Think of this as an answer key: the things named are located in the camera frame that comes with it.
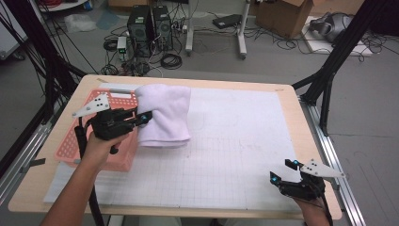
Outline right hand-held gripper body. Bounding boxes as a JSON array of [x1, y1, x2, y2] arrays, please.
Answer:
[[278, 158, 346, 202]]

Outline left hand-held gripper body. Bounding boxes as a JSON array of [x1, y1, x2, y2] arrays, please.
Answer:
[[72, 93, 138, 155]]

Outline lilac patterned towel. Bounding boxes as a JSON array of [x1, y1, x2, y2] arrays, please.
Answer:
[[135, 83, 193, 149]]

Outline pink plastic basket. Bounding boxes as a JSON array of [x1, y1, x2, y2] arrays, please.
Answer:
[[54, 89, 140, 173]]

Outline person's right hand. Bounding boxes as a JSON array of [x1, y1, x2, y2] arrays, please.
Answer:
[[294, 197, 330, 222]]

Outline person's left hand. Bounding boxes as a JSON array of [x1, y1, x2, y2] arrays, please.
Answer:
[[81, 133, 130, 173]]

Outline white grid mat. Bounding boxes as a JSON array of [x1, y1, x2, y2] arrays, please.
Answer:
[[93, 82, 312, 212]]

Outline white adapter box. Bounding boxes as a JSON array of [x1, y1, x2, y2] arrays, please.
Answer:
[[116, 36, 128, 61]]

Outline black computer tower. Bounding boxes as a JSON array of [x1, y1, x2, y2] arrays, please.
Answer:
[[126, 5, 153, 57], [152, 5, 174, 52]]

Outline wooden table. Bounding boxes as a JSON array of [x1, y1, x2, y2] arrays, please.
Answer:
[[8, 73, 343, 220]]

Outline white metal stand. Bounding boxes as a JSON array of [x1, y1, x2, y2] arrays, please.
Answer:
[[184, 0, 252, 60]]

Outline clear plastic bag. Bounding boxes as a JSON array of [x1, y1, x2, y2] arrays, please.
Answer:
[[64, 12, 97, 34]]

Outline white floor board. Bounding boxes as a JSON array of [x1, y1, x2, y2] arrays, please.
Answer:
[[302, 15, 375, 57]]

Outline white round table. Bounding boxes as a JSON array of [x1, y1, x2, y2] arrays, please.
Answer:
[[37, 0, 89, 13]]

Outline black flat device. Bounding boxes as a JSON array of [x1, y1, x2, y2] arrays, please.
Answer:
[[212, 13, 243, 30]]

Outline grey headset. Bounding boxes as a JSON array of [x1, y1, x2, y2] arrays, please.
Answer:
[[309, 11, 354, 43]]

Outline brown cardboard box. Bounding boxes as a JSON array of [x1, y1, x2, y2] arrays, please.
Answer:
[[255, 0, 314, 40]]

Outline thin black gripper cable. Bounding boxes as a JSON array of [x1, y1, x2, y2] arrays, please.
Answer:
[[313, 185, 334, 226]]

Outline aluminium rail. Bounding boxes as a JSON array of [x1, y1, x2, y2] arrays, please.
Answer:
[[299, 97, 367, 226], [0, 103, 64, 205]]

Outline coiled black cable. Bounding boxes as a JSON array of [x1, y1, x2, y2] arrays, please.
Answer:
[[160, 53, 184, 71]]

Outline thick black sleeved cable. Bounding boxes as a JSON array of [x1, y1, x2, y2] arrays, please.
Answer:
[[73, 117, 106, 226]]

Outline black frame post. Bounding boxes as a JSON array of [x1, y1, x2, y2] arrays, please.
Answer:
[[4, 0, 88, 124], [291, 0, 391, 137]]

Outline tangle of black floor cables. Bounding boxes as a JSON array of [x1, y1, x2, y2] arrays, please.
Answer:
[[247, 23, 399, 59]]

